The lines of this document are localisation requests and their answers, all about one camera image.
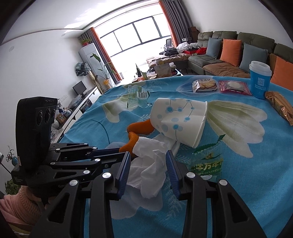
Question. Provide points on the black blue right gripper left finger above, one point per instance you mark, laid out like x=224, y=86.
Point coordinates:
x=65, y=216

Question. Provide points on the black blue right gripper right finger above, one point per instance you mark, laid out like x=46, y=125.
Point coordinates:
x=231, y=217

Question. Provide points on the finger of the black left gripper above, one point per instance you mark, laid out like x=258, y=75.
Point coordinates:
x=61, y=172
x=76, y=151

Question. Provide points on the pink knitted sleeve forearm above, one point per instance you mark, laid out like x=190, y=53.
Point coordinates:
x=21, y=210

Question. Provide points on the white tv cabinet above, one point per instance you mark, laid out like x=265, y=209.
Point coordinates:
x=86, y=102

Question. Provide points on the black computer monitor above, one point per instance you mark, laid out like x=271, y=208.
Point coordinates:
x=79, y=88

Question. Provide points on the green clear snack wrapper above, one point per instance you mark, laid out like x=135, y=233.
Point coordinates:
x=207, y=160

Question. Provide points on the blue floral tablecloth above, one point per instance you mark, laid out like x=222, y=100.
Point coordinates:
x=251, y=139

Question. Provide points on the tall green potted plant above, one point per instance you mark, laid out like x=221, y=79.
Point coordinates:
x=105, y=75

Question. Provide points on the white standing air conditioner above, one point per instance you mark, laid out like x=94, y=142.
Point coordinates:
x=85, y=53

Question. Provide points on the white crumpled tissue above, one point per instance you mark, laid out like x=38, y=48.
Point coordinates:
x=148, y=170

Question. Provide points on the orange grey left curtain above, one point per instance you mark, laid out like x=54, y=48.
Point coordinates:
x=93, y=37

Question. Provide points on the orange grey curtain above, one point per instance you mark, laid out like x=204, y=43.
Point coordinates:
x=93, y=37
x=178, y=21

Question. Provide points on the white blue-dotted paper cup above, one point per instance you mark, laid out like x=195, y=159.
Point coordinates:
x=180, y=119

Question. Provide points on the gold foil snack packet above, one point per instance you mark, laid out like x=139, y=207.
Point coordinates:
x=281, y=105

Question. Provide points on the cluttered coffee table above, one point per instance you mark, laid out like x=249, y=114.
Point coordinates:
x=159, y=70

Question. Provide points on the pink snack packet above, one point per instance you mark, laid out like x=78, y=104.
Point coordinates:
x=234, y=86

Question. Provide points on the clear cracker packet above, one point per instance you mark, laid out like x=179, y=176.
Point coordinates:
x=204, y=85

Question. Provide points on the blue white-lidded coffee cup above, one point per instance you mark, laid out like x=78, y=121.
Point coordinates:
x=260, y=76

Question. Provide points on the orange cushion right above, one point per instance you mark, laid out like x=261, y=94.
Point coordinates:
x=283, y=74

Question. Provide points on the orange cushion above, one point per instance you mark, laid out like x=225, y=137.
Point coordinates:
x=283, y=74
x=231, y=51

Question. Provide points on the green sectional sofa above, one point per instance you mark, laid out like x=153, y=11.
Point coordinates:
x=202, y=64

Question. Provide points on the blue-grey cushion right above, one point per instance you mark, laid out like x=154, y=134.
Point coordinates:
x=252, y=53

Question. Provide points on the blue-grey cushion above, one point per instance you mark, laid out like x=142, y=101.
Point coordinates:
x=252, y=53
x=213, y=47

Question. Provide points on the orange cushion centre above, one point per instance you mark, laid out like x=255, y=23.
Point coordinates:
x=231, y=51

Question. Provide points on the blue-grey cushion left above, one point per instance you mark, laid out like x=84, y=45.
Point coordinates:
x=213, y=47

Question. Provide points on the orange grey right curtain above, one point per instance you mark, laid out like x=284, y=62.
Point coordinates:
x=178, y=21

